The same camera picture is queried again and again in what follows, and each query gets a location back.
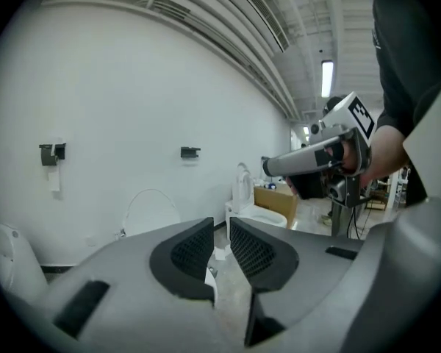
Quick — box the white toilet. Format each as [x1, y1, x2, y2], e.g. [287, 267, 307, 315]
[0, 222, 49, 305]
[225, 162, 288, 232]

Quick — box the ceiling air vent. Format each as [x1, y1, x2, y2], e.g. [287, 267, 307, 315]
[222, 0, 291, 54]

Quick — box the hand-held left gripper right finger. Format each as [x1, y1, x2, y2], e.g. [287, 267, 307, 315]
[229, 217, 367, 353]

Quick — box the black paper holder with roll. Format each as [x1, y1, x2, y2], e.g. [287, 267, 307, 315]
[38, 137, 68, 191]

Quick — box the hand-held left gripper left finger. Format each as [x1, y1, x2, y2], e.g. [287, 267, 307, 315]
[32, 217, 243, 353]

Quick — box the person's right hand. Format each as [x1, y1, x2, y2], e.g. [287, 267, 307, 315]
[325, 140, 356, 174]

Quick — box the person's black shirt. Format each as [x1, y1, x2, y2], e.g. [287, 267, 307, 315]
[367, 0, 441, 139]

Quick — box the grey metal stand leg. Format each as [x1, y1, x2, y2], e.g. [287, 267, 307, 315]
[331, 203, 351, 238]

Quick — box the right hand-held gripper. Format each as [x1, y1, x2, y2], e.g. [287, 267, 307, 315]
[262, 92, 376, 209]

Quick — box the long ceiling light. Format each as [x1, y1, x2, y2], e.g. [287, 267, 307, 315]
[320, 60, 334, 99]

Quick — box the person's right forearm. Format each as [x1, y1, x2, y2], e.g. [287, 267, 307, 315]
[359, 123, 409, 187]

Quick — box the black cable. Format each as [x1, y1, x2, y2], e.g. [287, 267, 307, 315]
[345, 196, 373, 239]

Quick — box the brown cardboard box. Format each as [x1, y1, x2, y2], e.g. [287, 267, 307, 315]
[253, 185, 299, 229]

